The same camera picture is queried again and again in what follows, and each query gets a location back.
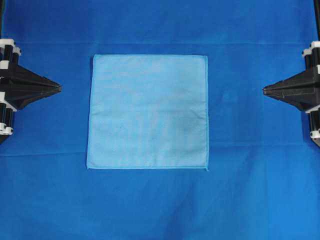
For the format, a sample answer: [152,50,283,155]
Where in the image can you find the light blue towel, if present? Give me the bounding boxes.
[86,54,210,170]

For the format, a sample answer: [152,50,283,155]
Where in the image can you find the dark blue table cloth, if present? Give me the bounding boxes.
[0,0,320,240]

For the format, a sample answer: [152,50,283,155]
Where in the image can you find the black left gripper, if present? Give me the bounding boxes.
[0,38,62,136]

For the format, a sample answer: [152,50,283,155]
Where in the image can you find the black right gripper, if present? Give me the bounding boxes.
[262,41,320,139]

